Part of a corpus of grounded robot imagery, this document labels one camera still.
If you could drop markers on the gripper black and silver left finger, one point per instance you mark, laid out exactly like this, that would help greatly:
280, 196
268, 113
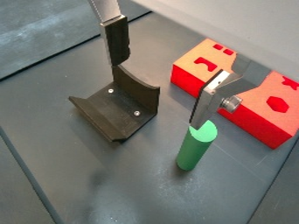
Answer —
114, 29

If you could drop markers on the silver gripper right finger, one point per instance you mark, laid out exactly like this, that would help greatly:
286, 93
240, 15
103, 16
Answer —
219, 92

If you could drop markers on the green round cylinder peg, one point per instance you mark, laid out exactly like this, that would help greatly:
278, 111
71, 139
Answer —
195, 144

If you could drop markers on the red shape sorting board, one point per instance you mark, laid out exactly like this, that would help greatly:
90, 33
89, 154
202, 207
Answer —
269, 112

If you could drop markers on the black curved holder stand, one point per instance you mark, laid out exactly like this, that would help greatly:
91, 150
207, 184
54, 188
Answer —
122, 107

